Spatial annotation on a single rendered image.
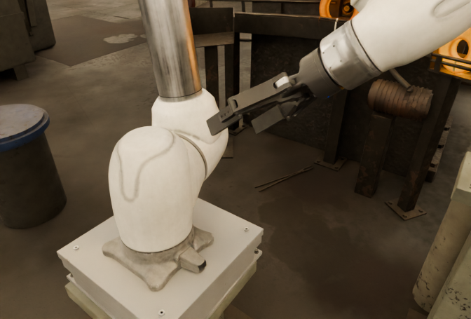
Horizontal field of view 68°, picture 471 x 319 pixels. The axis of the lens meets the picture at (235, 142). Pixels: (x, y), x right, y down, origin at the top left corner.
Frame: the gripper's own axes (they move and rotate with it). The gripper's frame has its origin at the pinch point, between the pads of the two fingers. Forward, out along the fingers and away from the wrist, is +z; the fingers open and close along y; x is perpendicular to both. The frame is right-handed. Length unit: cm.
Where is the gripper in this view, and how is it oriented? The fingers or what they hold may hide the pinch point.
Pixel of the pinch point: (237, 125)
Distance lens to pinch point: 65.2
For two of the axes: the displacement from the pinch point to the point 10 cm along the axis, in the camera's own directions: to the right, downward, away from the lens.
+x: 3.5, 9.1, -2.2
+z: -7.1, 4.1, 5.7
